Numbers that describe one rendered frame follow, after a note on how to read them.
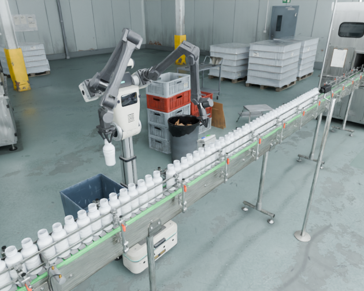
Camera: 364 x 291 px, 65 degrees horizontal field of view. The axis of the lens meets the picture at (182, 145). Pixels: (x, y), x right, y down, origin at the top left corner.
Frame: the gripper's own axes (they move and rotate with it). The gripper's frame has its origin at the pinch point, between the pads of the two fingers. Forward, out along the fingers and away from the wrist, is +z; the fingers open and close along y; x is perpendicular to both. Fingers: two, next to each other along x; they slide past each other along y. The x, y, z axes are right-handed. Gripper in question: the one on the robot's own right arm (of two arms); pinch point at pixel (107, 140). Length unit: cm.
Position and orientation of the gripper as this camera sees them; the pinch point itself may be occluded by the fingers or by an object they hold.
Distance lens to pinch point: 175.0
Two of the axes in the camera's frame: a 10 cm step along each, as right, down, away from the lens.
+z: 0.3, 9.1, 4.2
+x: 6.6, -3.4, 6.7
